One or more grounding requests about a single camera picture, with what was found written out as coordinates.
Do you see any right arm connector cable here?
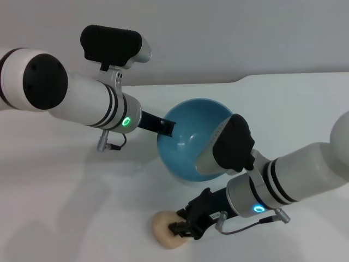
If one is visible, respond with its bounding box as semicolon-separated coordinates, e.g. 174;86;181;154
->
216;208;292;236

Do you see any blue bowl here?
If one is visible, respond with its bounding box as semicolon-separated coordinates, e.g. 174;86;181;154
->
157;98;235;184

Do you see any white left camera bracket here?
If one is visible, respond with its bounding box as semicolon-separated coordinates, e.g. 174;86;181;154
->
98;64;125;93

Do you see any white camera bracket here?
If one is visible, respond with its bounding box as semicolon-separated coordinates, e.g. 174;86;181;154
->
246;149;267;189
98;64;125;93

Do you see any arm connector cable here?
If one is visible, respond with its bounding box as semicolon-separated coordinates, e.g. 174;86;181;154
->
96;130;128;152
216;208;292;236

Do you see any left arm connector cable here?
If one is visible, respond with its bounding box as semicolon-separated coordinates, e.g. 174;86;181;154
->
96;130;128;152

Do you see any white right camera bracket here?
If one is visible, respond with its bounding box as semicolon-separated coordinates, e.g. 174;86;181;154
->
246;149;267;189

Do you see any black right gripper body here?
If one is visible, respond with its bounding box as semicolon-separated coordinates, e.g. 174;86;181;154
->
187;187;236;241

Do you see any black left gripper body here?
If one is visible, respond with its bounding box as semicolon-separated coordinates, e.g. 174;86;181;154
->
139;110;165;134

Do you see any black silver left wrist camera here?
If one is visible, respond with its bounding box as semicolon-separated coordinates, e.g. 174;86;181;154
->
80;25;153;69

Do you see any beige egg yolk pastry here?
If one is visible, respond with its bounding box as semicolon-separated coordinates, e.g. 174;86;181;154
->
152;211;192;250

